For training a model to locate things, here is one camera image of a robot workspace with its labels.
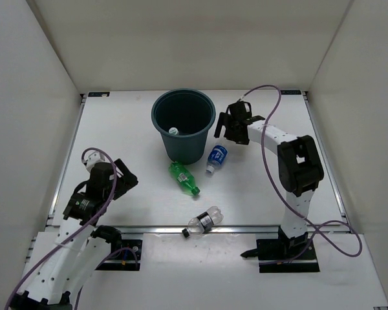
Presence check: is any blue label clear water bottle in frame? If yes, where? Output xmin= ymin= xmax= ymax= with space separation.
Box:
xmin=206 ymin=138 xmax=228 ymax=175

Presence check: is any clear bottle white cap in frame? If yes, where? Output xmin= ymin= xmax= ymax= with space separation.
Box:
xmin=168 ymin=127 xmax=179 ymax=136

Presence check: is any green plastic soda bottle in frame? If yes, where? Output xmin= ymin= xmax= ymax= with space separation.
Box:
xmin=168 ymin=161 xmax=200 ymax=196

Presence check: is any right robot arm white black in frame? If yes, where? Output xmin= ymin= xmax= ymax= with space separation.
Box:
xmin=214 ymin=101 xmax=324 ymax=258

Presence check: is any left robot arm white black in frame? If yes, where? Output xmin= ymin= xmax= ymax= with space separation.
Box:
xmin=6 ymin=159 xmax=138 ymax=309

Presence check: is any dark teal plastic bin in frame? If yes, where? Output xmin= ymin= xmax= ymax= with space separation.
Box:
xmin=151 ymin=88 xmax=216 ymax=165

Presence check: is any black label sticker right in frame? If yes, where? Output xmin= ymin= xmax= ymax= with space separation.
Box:
xmin=281 ymin=90 xmax=301 ymax=96

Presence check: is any black label sticker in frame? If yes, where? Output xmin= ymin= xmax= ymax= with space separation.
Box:
xmin=281 ymin=90 xmax=301 ymax=96
xmin=87 ymin=92 xmax=110 ymax=98

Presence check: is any clear bottle black label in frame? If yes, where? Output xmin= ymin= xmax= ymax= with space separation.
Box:
xmin=182 ymin=206 xmax=224 ymax=238

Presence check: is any black label sticker left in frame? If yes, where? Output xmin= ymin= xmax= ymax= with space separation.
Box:
xmin=87 ymin=92 xmax=110 ymax=98

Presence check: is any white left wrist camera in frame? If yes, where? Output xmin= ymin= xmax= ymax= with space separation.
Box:
xmin=81 ymin=150 xmax=105 ymax=172

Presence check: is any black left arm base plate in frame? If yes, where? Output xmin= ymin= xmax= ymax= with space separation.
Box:
xmin=96 ymin=234 xmax=143 ymax=272

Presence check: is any aluminium table edge rail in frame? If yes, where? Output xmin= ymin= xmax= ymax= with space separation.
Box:
xmin=45 ymin=224 xmax=350 ymax=235

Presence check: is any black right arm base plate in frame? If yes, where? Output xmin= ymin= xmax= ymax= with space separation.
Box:
xmin=240 ymin=239 xmax=320 ymax=273

